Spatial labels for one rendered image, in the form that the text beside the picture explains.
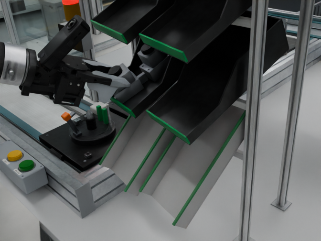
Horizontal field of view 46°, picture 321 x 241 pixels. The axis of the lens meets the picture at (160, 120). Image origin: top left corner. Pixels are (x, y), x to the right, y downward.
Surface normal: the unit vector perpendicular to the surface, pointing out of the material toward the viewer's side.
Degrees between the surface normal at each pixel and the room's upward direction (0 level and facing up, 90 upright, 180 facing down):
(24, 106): 0
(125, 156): 45
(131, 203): 0
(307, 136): 0
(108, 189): 90
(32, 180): 90
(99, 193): 90
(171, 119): 25
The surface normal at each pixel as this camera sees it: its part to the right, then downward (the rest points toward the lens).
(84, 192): 0.70, 0.33
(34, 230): -0.07, -0.86
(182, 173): -0.63, -0.37
